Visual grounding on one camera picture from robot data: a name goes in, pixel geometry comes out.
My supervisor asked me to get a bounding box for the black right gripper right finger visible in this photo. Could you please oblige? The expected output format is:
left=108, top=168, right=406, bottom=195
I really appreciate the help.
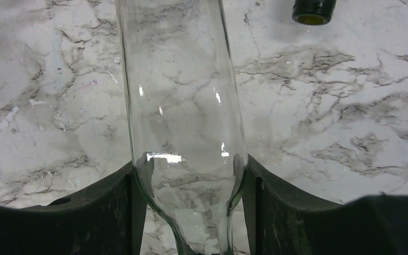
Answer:
left=242, top=158, right=408, bottom=254

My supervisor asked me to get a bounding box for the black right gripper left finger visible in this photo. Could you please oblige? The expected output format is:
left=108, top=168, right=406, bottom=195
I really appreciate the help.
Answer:
left=0, top=163, right=147, bottom=254

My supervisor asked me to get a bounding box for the clear glass wine bottle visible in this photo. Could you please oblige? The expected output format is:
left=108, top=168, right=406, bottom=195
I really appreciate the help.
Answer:
left=115, top=1, right=248, bottom=254

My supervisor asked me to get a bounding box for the green wine bottle white label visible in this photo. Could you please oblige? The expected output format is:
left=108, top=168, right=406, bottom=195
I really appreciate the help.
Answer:
left=292, top=0, right=337, bottom=26

